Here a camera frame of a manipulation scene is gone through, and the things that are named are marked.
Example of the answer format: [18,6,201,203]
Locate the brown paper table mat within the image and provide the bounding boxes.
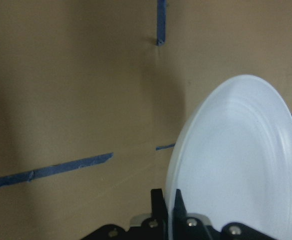
[0,0,292,240]

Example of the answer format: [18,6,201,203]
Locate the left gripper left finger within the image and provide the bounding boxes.
[150,188,168,240]

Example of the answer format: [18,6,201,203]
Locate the blue plate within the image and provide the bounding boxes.
[165,75,292,240]

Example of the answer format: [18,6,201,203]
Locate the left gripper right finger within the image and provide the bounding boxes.
[172,189,190,240]

